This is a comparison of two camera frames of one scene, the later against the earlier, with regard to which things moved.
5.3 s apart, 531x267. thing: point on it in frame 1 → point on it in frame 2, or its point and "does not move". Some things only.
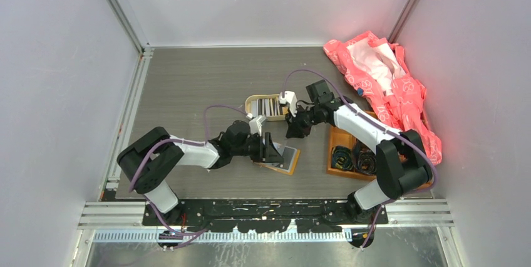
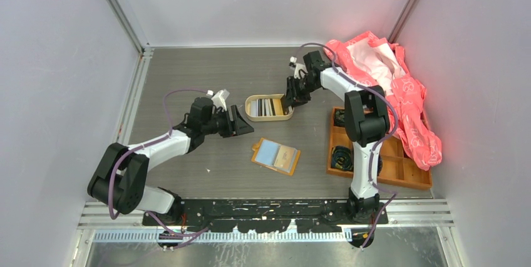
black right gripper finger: x=298 y=120 → x=291 y=88
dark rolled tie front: x=341 y=158 does not move
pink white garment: x=377 y=68 does not move
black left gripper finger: x=270 y=150 → x=241 y=123
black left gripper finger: x=271 y=155 → x=237 y=126
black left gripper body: x=252 y=146 → x=217 y=123
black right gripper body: x=311 y=115 → x=312 y=87
